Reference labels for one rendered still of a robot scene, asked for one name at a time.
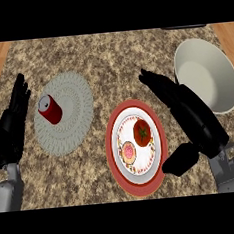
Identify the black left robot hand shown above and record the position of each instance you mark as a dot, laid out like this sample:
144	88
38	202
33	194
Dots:
10	125

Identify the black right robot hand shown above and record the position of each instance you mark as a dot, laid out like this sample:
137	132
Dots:
189	116

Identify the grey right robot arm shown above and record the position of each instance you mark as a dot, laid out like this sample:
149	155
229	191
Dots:
231	169

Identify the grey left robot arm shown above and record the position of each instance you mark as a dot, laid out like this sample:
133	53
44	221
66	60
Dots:
7	190

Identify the large white bowl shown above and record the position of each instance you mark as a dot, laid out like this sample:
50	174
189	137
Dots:
207	76

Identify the white patterned plate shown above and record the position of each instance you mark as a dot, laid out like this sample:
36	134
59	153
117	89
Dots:
144	160

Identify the pink frosted cupcake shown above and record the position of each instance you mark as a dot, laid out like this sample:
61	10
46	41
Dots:
128	152

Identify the red can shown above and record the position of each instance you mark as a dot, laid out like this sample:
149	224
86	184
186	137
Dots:
50	109

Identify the red tomato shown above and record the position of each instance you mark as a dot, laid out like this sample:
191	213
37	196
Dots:
142	132

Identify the round grey woven placemat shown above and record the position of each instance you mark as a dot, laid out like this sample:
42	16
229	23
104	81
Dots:
68	125

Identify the round red placemat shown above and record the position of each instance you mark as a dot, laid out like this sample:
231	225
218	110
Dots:
112	149

